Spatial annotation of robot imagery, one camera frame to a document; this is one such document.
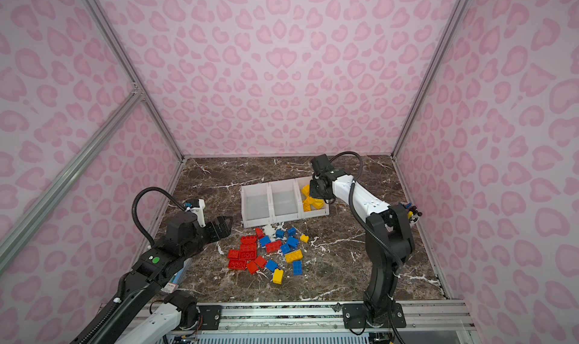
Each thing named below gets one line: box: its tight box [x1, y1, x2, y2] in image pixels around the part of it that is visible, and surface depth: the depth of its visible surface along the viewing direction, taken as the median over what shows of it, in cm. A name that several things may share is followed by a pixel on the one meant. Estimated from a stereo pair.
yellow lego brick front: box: [272, 268, 285, 285], surface depth 82 cm
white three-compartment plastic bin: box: [240, 176, 330, 229], surface depth 99 cm
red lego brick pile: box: [227, 227, 282, 275], surface depth 87 cm
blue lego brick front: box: [292, 259, 303, 276], surface depth 84 cm
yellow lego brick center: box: [284, 248, 304, 264], surface depth 88 cm
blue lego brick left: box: [265, 259, 279, 273], surface depth 86 cm
